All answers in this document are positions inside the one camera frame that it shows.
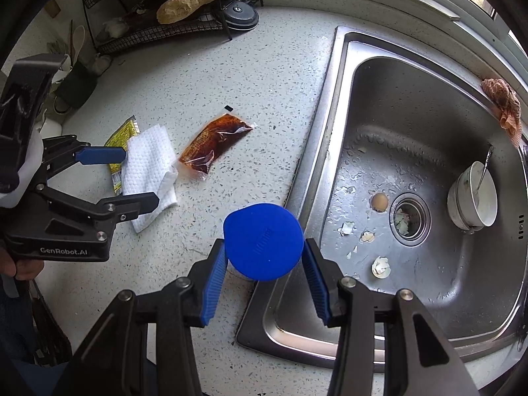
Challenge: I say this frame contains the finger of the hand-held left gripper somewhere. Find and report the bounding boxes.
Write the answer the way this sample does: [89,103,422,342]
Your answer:
[41,134,128,182]
[38,185,160,226]

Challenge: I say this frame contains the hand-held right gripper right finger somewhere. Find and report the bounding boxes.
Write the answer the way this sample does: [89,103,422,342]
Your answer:
[302,237,481,396]

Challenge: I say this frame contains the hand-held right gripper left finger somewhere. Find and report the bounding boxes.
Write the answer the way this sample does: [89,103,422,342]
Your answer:
[55,237,227,396]

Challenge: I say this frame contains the white paper towel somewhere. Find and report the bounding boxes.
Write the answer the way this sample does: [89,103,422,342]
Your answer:
[121,124,179,234]

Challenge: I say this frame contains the blue round lid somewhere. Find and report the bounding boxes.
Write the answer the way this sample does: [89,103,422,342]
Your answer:
[223,203,305,282]

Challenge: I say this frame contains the person's left hand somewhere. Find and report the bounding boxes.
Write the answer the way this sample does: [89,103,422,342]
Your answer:
[0,247,46,282]

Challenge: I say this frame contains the yellow printed packet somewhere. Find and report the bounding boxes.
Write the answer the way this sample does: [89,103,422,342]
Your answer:
[104,116,139,195]

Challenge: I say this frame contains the scattered eggshell pieces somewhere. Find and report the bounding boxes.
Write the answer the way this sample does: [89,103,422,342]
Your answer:
[338,144,413,279]

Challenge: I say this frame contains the black utensil holder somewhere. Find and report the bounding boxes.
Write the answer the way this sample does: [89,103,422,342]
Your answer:
[55,64,97,110]

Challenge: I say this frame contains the brown sauce packet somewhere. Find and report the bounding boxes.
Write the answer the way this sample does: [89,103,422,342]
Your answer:
[178,115,253,180]

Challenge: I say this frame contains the white bowl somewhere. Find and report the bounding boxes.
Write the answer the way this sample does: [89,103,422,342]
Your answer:
[456,161,498,227]
[447,173,491,232]

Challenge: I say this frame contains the tan ginger root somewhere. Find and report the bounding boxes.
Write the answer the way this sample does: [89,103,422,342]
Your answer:
[157,0,217,24]

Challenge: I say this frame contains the stainless steel sink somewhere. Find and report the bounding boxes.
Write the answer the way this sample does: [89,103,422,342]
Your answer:
[236,26,528,374]

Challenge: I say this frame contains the black round disc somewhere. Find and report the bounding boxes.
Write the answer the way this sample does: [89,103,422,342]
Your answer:
[220,0,260,31]

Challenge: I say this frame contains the metal spoon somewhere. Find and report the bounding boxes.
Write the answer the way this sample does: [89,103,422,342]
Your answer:
[474,144,494,194]

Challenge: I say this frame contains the orange dish rag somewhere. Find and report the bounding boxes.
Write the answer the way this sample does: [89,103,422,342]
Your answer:
[480,78,522,145]

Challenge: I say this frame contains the black wire rack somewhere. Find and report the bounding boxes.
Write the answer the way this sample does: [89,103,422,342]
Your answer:
[80,0,265,54]

